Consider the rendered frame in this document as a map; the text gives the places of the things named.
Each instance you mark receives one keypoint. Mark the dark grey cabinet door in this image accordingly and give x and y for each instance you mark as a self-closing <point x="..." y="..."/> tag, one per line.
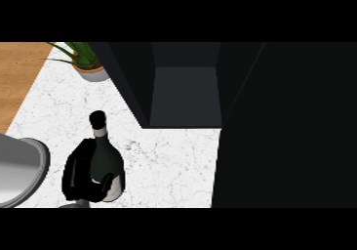
<point x="290" y="130"/>

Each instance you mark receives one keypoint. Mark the dark green wine bottle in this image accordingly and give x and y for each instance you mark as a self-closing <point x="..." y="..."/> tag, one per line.
<point x="104" y="159"/>

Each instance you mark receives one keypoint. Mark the dark grey open cabinet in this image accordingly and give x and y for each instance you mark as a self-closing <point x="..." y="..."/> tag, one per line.
<point x="175" y="88"/>

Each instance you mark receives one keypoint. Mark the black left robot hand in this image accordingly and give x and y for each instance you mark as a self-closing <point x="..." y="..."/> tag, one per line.
<point x="76" y="177"/>

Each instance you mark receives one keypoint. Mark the green potted plant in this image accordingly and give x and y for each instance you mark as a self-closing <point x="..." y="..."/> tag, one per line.
<point x="85" y="62"/>

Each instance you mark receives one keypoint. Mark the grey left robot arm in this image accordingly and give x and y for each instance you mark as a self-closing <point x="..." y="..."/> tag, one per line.
<point x="14" y="169"/>

